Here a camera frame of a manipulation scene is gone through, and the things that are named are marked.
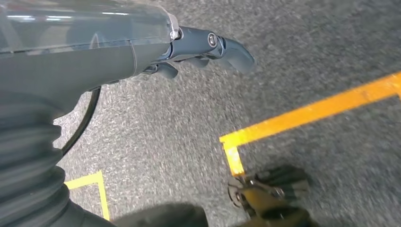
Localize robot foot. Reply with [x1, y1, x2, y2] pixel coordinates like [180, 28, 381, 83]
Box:
[227, 164, 314, 227]

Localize black cable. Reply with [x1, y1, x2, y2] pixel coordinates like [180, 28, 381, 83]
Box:
[61, 86, 103, 157]

